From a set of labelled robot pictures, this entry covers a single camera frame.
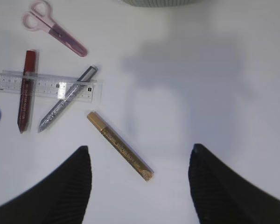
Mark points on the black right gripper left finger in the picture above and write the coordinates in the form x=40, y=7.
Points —
x=60, y=198

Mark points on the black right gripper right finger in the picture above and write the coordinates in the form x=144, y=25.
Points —
x=221, y=196

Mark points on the pink small scissors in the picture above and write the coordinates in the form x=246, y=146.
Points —
x=39, y=18

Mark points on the gold glitter pen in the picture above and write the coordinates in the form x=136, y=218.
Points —
x=121, y=146

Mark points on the silver glitter pen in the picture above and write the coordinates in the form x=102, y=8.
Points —
x=70, y=95

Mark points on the red glitter pen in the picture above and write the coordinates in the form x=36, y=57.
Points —
x=26, y=91

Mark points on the clear plastic ruler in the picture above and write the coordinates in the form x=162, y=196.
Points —
x=50, y=86

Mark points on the green plastic woven basket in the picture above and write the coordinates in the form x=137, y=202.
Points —
x=159, y=3

